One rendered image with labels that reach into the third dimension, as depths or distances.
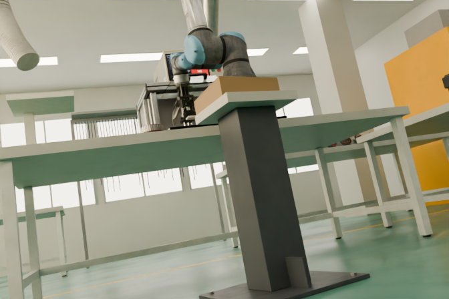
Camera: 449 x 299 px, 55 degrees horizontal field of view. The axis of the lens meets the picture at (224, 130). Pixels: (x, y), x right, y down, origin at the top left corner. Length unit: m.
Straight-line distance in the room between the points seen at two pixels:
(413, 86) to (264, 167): 4.43
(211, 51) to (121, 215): 7.07
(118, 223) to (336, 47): 5.10
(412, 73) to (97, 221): 5.97
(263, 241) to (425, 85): 4.44
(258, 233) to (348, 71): 5.08
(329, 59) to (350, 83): 0.46
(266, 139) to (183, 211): 7.22
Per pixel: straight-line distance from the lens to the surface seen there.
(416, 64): 5.91
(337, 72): 6.44
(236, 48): 1.83
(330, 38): 6.61
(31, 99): 2.77
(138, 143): 2.02
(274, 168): 1.70
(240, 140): 1.67
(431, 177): 5.91
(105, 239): 8.63
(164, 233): 8.76
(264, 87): 1.78
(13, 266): 2.00
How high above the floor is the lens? 0.30
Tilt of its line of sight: 11 degrees up
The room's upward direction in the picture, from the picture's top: 10 degrees counter-clockwise
